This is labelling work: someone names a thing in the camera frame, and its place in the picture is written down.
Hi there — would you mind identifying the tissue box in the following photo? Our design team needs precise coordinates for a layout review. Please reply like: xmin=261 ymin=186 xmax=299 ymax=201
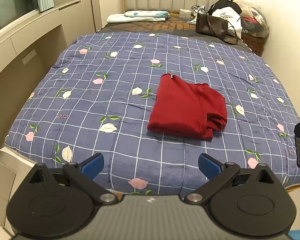
xmin=179 ymin=9 xmax=192 ymax=20

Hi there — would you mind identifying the blue plaid floral quilt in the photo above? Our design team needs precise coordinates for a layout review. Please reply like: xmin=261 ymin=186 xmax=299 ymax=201
xmin=5 ymin=32 xmax=300 ymax=195

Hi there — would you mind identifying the white blue pillow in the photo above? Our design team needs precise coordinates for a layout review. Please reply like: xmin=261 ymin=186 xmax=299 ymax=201
xmin=107 ymin=10 xmax=170 ymax=24

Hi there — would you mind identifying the brown patterned bed sheet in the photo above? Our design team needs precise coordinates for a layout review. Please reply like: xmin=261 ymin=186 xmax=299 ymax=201
xmin=98 ymin=16 xmax=253 ymax=53

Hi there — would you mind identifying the clear plastic bag of items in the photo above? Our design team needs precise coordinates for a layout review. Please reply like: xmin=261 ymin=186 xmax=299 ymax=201
xmin=238 ymin=2 xmax=269 ymax=38

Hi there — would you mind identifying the brown wooden nightstand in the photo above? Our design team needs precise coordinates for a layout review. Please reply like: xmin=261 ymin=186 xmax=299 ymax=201
xmin=241 ymin=33 xmax=267 ymax=56

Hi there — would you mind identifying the dark brown shoulder bag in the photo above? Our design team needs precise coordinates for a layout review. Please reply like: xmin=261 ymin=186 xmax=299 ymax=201
xmin=196 ymin=9 xmax=238 ymax=45

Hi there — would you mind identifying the beige bedside cabinet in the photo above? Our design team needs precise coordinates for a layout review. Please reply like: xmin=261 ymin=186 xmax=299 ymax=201
xmin=0 ymin=0 xmax=95 ymax=239

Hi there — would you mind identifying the red long-sleeve shirt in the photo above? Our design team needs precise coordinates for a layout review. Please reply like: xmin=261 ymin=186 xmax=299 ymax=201
xmin=147 ymin=73 xmax=228 ymax=140

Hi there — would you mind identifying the white black tote bag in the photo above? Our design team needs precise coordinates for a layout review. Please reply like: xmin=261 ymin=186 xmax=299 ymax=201
xmin=207 ymin=0 xmax=242 ymax=38

